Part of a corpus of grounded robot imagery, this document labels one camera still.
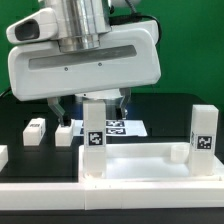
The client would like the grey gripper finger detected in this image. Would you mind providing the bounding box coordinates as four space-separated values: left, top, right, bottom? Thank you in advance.
116 88 131 120
47 97 71 127

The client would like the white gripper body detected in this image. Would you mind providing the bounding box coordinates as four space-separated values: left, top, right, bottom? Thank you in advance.
8 20 161 101

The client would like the white desk top tray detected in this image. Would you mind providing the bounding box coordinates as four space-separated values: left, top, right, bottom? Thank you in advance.
77 143 224 184

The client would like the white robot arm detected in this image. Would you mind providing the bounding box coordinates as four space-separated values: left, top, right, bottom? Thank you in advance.
6 0 161 126

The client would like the fiducial marker sheet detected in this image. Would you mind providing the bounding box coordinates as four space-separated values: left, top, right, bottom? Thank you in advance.
73 120 147 137

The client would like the white left fence bar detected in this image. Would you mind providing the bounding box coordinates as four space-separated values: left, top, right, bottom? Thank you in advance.
0 145 8 172

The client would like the white fence bar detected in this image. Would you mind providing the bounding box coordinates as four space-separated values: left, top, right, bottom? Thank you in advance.
0 181 224 211
0 145 8 172

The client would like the white front fence bar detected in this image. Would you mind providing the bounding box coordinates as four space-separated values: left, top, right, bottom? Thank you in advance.
0 181 224 211

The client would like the black cable bundle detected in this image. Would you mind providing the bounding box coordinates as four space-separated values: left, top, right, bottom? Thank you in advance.
0 87 12 99

